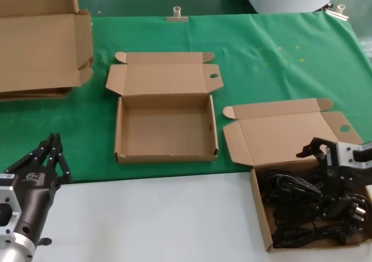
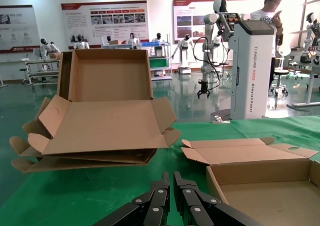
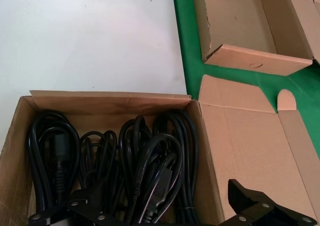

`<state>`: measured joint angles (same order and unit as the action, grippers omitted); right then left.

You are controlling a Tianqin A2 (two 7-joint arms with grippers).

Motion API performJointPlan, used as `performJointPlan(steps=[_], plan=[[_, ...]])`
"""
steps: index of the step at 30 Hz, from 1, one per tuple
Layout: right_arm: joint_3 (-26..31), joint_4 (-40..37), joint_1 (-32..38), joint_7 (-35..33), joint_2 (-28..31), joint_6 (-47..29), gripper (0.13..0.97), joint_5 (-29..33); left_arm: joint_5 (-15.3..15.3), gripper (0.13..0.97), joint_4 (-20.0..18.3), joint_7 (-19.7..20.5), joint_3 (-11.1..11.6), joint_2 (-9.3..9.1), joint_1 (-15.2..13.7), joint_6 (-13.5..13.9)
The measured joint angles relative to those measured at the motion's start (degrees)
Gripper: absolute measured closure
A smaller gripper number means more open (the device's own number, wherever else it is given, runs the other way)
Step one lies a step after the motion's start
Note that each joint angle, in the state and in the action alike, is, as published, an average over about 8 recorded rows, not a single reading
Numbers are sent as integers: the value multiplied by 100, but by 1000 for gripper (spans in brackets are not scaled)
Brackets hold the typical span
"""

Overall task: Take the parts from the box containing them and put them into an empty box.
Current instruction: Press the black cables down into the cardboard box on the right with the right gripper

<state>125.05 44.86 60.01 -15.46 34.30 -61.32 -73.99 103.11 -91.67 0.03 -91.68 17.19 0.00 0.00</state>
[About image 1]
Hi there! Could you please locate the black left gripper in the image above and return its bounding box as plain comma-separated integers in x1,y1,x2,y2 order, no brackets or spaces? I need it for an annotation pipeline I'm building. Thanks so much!
5,132,73,245

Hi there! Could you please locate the large open cardboard carton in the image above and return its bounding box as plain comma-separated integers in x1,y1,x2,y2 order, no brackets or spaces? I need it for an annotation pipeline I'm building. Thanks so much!
0,0,94,94

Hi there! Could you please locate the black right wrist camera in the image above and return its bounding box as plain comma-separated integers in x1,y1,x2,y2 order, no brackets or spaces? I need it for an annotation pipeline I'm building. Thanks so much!
352,145,372,166

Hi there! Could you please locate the silver binder clip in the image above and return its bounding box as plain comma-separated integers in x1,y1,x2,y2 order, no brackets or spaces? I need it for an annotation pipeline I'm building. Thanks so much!
325,3,349,21
166,6,189,23

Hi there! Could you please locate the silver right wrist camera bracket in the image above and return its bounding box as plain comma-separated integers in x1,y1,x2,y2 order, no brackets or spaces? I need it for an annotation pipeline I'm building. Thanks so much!
325,141,372,170

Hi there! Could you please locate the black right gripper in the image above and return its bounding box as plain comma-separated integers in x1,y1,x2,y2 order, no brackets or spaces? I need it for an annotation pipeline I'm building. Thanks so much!
296,137,372,217

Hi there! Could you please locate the open cardboard box with cables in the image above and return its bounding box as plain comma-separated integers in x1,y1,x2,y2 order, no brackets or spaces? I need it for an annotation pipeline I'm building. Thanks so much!
223,98,372,253

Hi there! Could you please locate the green tablecloth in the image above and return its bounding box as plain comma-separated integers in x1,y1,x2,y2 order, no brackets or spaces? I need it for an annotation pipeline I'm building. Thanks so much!
0,12,372,184

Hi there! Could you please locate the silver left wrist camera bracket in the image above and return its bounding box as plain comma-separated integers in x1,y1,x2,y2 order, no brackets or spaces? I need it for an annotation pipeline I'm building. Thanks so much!
0,185,23,237

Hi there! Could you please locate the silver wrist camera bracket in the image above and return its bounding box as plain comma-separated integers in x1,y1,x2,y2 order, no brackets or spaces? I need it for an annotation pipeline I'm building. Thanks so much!
0,185,23,237
325,141,372,170

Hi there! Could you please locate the small open cardboard box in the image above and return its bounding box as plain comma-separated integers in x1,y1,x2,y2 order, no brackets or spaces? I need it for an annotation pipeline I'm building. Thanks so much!
105,51,224,166

